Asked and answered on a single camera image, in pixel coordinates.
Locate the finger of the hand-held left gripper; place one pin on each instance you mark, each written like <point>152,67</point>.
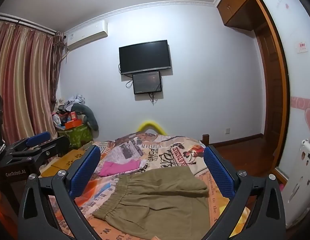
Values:
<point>56,146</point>
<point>40,137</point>

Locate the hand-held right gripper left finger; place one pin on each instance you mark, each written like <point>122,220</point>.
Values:
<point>85,170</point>

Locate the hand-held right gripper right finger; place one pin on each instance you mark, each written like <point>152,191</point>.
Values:
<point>219,172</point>

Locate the olive green pants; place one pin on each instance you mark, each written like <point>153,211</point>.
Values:
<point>157,200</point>

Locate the flat cardboard box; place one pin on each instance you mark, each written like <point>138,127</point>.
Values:
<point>67,158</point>

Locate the green storage bag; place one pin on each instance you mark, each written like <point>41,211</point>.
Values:
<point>77,136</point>

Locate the orange box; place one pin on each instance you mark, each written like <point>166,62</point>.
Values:
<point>73,124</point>

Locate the pink garment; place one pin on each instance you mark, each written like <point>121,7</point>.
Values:
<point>115,168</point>

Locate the red box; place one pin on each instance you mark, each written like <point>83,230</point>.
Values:
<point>73,115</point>

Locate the wooden bedpost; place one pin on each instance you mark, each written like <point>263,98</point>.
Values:
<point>205,140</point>

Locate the grey plush pillow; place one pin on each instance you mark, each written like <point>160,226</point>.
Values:
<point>91,116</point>

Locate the pile of clothes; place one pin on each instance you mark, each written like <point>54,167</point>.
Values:
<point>73,101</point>

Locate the printed bed sheet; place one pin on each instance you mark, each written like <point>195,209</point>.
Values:
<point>170,152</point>

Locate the striped pink curtain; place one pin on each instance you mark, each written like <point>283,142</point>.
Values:
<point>22,80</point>

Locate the pink object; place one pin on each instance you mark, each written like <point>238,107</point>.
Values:
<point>281,188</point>

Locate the yellow hoop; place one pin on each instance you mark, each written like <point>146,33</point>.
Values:
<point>150,123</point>

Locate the white appliance with stickers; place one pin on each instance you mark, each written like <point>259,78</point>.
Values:
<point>299,180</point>

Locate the wooden door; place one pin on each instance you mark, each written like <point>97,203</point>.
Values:
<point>268,85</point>

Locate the pink door decal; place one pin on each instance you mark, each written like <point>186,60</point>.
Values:
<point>309,117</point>

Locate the white air conditioner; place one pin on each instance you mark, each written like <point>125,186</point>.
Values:
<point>86,35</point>

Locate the frosted glass sliding door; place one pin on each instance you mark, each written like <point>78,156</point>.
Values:
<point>294,80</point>

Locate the small red white sticker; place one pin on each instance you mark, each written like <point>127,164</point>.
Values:
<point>301,47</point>

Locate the wooden overhead cabinet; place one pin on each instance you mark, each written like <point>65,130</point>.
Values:
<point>237,5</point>

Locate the black wall television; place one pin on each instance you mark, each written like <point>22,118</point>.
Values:
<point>145,56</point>

